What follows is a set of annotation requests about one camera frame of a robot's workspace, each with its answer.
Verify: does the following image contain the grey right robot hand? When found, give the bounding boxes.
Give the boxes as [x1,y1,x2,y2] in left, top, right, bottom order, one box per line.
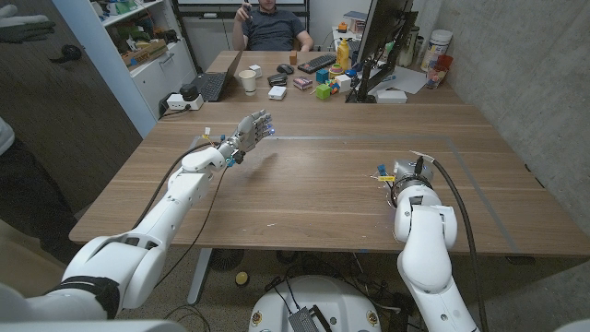
[389,159,436,189]

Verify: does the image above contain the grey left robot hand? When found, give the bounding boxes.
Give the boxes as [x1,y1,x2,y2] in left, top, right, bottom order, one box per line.
[217,109,276,166]

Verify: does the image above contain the white paper cup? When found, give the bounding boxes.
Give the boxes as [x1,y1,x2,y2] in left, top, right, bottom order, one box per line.
[238,69,258,97]

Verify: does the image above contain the black laptop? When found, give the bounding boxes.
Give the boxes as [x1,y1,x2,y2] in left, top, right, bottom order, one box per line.
[191,49,244,102]

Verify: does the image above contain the white power strip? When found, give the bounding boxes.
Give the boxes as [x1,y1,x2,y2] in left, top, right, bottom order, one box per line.
[165,92,205,112]

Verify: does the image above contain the flat white box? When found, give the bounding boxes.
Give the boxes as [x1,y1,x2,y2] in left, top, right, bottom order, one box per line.
[375,89,408,104]

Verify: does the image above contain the white paper sheet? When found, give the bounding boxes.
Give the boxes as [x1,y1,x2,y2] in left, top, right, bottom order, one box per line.
[368,65,428,96]

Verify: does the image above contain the black keyboard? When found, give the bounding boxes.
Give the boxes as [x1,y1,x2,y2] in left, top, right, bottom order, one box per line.
[297,53,337,75]

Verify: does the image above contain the white shelf cabinet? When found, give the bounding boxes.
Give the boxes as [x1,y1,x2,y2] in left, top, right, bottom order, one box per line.
[52,0,198,138]

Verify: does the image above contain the seated person in dark polo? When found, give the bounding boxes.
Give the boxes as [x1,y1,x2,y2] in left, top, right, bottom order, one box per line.
[231,0,315,53]

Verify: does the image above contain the yellow squeeze bottle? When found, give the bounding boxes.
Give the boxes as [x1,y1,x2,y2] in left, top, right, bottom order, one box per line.
[336,38,350,71]

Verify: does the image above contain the steel thermos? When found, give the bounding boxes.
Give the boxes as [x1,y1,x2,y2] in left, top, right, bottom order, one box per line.
[398,25,421,68]

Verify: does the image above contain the black round disc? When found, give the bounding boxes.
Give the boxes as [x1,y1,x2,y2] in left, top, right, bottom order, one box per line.
[209,248,245,272]

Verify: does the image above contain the white labelled canister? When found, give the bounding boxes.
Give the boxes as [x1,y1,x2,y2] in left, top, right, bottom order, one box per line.
[419,29,454,73]

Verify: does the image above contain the cardboard box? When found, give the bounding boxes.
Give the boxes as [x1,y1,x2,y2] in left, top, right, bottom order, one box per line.
[121,38,169,68]

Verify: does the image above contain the black computer monitor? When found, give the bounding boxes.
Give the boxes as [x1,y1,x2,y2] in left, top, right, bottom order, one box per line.
[356,0,415,65]

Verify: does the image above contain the grey table leg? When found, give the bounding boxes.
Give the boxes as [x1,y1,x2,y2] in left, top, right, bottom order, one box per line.
[186,247,214,305]

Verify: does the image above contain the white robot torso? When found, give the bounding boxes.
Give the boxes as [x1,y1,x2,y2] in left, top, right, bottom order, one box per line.
[248,275,383,332]

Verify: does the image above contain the black device on torso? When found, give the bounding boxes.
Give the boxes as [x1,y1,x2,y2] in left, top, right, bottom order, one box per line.
[288,304,333,332]

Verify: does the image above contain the white and black glove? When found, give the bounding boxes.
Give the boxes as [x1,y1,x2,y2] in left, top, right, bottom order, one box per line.
[0,3,56,45]

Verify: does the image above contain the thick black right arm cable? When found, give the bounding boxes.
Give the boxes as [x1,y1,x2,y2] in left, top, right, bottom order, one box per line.
[414,156,490,332]

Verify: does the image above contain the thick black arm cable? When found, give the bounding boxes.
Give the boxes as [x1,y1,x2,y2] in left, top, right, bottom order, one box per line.
[414,156,490,332]
[131,141,218,231]

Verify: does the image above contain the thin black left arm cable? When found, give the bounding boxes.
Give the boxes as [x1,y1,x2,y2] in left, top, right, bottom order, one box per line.
[154,164,230,288]

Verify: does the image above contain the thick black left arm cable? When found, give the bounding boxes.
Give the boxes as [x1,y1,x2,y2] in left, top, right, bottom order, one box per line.
[131,141,218,231]

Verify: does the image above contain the black door handle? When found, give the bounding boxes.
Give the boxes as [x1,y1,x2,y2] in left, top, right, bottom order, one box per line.
[49,43,83,65]

